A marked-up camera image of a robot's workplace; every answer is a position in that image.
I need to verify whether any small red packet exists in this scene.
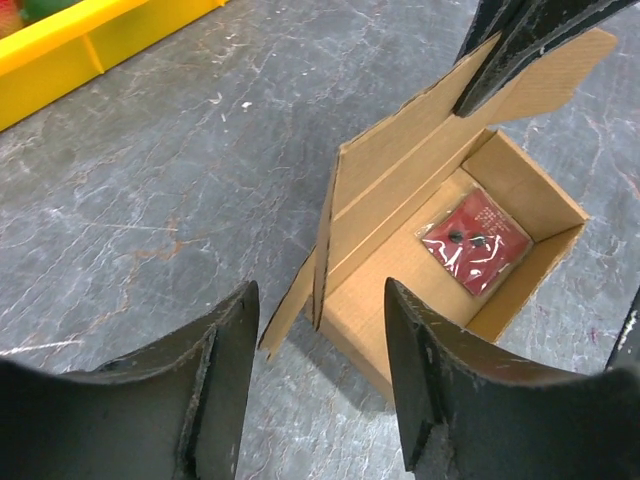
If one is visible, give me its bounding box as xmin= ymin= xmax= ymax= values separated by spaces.
xmin=418 ymin=187 xmax=533 ymax=297

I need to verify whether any yellow plastic tray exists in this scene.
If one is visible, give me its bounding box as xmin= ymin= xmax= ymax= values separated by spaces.
xmin=1 ymin=0 xmax=226 ymax=129

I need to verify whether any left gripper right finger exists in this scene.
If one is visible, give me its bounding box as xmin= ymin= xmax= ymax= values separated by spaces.
xmin=384 ymin=279 xmax=639 ymax=479

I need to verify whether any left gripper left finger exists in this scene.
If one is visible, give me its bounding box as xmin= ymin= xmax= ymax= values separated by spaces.
xmin=1 ymin=281 xmax=260 ymax=479

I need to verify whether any brown cardboard box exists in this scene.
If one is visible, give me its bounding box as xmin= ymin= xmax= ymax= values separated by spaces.
xmin=259 ymin=28 xmax=617 ymax=398

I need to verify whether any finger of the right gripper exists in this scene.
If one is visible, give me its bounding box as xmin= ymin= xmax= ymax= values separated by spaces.
xmin=453 ymin=0 xmax=636 ymax=118

